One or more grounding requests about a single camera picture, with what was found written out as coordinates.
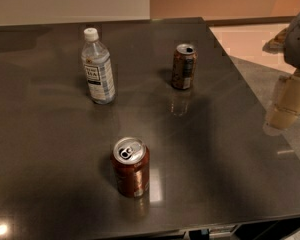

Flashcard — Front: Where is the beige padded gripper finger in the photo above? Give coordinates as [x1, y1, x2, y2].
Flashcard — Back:
[265, 69, 300, 130]

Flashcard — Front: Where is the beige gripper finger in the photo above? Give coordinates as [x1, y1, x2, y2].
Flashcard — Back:
[267, 28, 287, 49]

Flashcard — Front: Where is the clear plastic tea bottle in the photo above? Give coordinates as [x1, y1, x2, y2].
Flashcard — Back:
[81, 28, 116, 104]

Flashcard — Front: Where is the brown can with blue label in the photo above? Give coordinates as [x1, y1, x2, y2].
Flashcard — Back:
[171, 43, 197, 90]

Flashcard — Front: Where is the red soda can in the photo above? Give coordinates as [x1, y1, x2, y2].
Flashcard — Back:
[111, 137, 150, 198]

